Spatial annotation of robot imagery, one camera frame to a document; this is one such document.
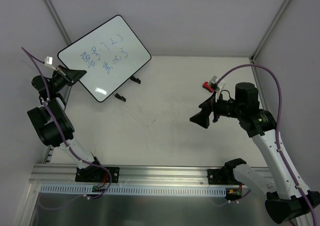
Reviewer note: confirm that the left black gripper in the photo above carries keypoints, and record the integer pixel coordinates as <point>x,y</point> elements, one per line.
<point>66,75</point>

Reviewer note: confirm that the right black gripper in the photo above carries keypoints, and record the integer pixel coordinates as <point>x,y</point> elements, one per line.
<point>213,110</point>

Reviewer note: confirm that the red and black eraser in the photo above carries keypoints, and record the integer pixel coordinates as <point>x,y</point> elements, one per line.
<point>207,87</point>

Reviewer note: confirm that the white whiteboard with black rim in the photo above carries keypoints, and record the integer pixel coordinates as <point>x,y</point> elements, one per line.
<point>110,54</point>

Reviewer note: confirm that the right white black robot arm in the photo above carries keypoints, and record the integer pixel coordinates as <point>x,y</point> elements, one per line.
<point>288,197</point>

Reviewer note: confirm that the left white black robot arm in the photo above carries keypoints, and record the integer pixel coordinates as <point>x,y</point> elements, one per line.
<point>53,126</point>

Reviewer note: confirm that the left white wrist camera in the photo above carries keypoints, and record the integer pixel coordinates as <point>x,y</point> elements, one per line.
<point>48,62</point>

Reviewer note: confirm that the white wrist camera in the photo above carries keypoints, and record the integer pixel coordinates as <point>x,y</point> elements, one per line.
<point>48,62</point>
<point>217,85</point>

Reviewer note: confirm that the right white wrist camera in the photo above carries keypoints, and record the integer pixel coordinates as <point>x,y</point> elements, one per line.
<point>217,85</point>

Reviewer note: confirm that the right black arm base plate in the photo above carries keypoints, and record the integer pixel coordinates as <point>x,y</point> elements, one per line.
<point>221,177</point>

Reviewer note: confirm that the left aluminium frame post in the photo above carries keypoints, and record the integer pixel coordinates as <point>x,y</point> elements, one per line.
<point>57,20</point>

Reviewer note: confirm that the aluminium frame post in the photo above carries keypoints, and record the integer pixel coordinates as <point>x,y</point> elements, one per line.
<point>271,27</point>
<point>57,20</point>

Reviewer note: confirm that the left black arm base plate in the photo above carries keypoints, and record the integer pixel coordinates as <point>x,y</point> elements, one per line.
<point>110,174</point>

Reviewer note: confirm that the aluminium mounting rail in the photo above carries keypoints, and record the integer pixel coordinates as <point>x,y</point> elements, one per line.
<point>129,175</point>

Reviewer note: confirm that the white slotted cable duct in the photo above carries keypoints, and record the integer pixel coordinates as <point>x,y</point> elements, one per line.
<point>134,190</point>

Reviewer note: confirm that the right aluminium frame post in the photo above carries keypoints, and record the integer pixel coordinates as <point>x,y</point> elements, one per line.
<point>271,27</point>

